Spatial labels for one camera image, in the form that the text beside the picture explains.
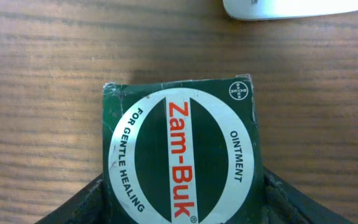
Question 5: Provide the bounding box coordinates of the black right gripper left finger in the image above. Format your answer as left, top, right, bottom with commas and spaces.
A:
35, 174, 104, 224

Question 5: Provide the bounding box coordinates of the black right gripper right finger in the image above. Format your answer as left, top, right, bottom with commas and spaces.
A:
264, 169, 352, 224

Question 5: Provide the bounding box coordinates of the dark green round-label box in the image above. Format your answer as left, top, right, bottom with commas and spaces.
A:
102, 75, 268, 223

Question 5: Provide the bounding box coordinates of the white barcode scanner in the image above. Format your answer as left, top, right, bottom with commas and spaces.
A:
223, 0, 358, 21

